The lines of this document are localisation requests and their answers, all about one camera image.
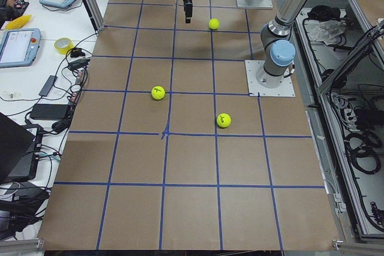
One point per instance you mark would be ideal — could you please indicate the tennis ball at left edge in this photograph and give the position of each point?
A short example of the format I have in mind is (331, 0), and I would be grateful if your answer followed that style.
(214, 24)

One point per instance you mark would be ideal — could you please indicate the tennis ball with Wilson logo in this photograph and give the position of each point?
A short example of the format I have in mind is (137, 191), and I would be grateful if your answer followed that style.
(158, 92)

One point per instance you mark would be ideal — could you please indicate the tennis ball behind finger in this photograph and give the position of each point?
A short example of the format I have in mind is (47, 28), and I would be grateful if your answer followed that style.
(223, 120)

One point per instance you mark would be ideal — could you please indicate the yellow tape roll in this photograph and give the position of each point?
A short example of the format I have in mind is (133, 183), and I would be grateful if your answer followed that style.
(63, 45)

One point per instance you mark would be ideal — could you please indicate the crumpled white cloth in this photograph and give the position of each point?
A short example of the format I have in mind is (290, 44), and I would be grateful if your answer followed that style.
(328, 32)

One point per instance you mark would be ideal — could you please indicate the brown paper table cover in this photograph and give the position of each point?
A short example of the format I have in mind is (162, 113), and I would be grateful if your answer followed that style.
(144, 174)

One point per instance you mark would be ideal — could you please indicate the yellow banana toy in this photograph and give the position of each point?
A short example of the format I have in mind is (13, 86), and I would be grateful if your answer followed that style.
(18, 22)

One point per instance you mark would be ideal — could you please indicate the grey usb hub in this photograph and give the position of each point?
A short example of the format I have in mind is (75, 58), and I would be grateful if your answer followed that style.
(47, 86)

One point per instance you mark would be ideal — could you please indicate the near teach pendant tablet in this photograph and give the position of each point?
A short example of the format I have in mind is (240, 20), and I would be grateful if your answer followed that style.
(19, 47)

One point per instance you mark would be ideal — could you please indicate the black power brick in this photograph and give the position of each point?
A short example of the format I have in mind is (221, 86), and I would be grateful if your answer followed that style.
(49, 111)

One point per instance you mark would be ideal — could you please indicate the black laptop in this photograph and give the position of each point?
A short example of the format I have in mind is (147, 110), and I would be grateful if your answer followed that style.
(20, 145)

